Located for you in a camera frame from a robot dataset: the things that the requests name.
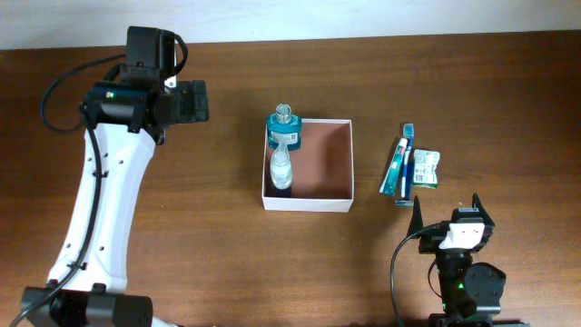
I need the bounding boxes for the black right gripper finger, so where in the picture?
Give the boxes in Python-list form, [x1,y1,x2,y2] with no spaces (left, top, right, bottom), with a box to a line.
[407,196,424,236]
[472,193,494,226]

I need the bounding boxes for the blue disposable razor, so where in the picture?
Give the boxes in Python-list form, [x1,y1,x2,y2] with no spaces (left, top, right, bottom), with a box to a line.
[395,160,414,207]

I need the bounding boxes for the green Colgate toothpaste tube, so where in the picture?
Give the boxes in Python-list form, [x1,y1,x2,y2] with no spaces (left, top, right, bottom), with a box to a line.
[379,138,409,196]

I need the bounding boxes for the green white soap packet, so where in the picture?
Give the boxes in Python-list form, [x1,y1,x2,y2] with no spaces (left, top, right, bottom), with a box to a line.
[412,149,440,189]

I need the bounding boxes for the clear foam pump bottle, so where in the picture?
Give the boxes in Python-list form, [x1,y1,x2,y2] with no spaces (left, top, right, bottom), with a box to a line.
[270,141,292,198]

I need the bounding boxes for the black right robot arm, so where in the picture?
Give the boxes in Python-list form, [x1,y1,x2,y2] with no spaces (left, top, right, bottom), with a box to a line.
[407,194,525,327]

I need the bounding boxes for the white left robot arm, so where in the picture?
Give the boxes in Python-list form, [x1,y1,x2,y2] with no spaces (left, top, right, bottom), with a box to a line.
[17,26,210,326]

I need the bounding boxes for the blue white toothbrush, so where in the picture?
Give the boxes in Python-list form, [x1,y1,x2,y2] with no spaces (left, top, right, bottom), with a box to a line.
[402,123,414,171]

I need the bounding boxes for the teal mouthwash bottle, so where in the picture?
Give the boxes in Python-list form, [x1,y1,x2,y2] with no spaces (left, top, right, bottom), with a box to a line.
[267,104,302,151]

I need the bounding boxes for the white cardboard box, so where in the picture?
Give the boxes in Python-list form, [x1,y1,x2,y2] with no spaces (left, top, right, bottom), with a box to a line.
[261,118,355,213]

